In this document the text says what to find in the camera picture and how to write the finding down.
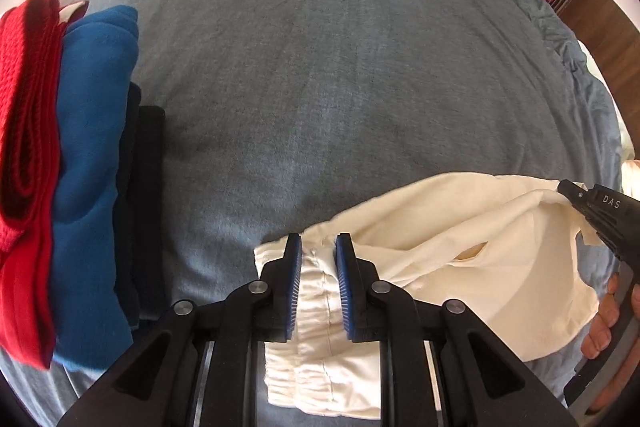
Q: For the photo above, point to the blue folded fleece garment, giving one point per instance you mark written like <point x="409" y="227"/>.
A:
<point x="99" y="54"/>

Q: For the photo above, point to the dark grey folded garment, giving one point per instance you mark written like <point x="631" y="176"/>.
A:
<point x="148" y="240"/>

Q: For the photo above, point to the cream patterned pillow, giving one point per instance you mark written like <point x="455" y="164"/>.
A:
<point x="631" y="178"/>

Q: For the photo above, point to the dark wooden headboard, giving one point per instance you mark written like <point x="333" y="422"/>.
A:
<point x="612" y="40"/>

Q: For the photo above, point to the navy folded garment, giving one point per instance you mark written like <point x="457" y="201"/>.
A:
<point x="122" y="214"/>

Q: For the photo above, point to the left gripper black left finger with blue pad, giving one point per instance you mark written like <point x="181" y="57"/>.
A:
<point x="197" y="365"/>

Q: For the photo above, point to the person's right hand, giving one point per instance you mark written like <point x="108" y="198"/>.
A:
<point x="599" y="338"/>

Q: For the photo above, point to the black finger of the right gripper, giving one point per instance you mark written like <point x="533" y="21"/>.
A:
<point x="613" y="215"/>

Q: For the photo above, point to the red folded garment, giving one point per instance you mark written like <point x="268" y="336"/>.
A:
<point x="31" y="54"/>

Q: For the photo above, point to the beige elastic-waist shorts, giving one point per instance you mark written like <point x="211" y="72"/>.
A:
<point x="510" y="247"/>

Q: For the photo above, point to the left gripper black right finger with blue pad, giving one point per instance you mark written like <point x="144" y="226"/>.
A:
<point x="439" y="365"/>

